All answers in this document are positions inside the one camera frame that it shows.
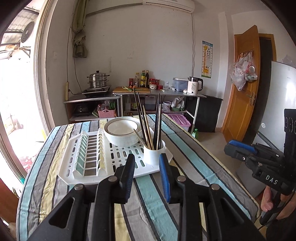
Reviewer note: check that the outdoor air conditioner fan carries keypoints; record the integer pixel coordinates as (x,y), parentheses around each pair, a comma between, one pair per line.
(27,31)

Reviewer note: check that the clear plastic storage box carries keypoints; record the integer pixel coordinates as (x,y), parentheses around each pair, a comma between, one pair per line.
(180,84)

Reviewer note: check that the white refrigerator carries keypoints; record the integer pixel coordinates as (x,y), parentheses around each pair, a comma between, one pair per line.
(271,133)

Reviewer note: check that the black induction stove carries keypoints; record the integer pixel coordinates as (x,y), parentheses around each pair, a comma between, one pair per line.
(96,91)

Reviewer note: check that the white utensil cup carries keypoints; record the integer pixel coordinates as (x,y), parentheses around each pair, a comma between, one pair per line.
(151,157)

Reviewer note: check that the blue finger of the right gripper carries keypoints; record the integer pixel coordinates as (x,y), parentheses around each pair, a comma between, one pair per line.
(244,146)

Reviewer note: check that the dark sauce bottle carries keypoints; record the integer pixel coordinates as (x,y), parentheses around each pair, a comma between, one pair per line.
(147,79)

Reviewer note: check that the metal kitchen shelf table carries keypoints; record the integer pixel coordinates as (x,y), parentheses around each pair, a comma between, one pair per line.
(90,106)

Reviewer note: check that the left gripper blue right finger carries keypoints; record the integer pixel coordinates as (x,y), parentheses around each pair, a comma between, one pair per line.
(172,191)

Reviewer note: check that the steel steamer pot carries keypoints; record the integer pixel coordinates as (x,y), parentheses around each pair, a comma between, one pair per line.
(97,79)

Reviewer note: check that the wall air conditioner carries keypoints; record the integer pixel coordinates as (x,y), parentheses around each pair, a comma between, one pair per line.
(187,6)

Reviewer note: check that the white ceramic bowl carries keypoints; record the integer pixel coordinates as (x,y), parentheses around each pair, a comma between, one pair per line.
(120,131)

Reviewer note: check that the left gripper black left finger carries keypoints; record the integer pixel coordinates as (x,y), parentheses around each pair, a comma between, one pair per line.
(124,185)

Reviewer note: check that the white plastic dish rack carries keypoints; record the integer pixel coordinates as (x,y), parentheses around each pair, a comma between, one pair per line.
(90,158)

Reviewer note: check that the green oil bottle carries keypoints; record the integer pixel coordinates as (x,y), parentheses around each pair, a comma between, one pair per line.
(142,79)

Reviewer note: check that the wooden door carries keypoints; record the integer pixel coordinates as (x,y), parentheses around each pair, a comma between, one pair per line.
(246,107)

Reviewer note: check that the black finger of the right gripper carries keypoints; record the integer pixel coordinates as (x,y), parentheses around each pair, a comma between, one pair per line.
(237,152)

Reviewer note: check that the giraffe wall poster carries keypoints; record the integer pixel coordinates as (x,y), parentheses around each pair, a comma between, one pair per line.
(207,59)

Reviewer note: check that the striped tablecloth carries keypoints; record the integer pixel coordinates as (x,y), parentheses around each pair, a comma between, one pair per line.
(146,216)

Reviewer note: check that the pink plastic basket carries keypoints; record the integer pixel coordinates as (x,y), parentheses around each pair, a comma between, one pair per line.
(105,113)

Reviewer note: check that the hanging plastic bags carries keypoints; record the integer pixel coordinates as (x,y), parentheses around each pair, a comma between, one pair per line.
(243,70)

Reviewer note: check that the white electric kettle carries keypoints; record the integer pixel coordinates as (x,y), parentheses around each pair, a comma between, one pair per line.
(195,85)

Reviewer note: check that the pink plastic lidded bin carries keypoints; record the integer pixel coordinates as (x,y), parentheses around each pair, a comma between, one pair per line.
(180,120)

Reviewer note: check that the wooden cutting board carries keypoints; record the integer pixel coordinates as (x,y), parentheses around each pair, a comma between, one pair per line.
(131,89)

